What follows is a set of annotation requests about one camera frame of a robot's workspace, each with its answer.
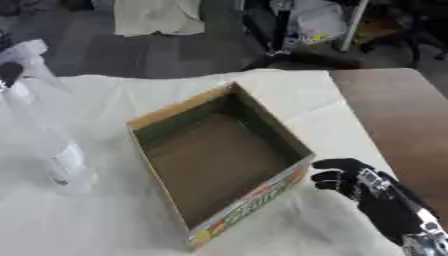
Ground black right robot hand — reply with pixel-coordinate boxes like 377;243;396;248
309;157;441;246

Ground open tan cardboard box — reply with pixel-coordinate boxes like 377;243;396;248
124;81;317;250

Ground clear plastic spray bottle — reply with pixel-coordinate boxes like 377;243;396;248
0;38;100;197

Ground white pole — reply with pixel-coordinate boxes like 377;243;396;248
337;0;371;53

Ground black chair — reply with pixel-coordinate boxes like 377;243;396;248
400;0;448;69

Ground white plastic bag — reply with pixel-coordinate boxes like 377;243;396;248
288;0;350;46

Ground black tripod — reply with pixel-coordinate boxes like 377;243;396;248
239;0;298;58

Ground white hanging cloth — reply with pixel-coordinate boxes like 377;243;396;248
112;0;207;38

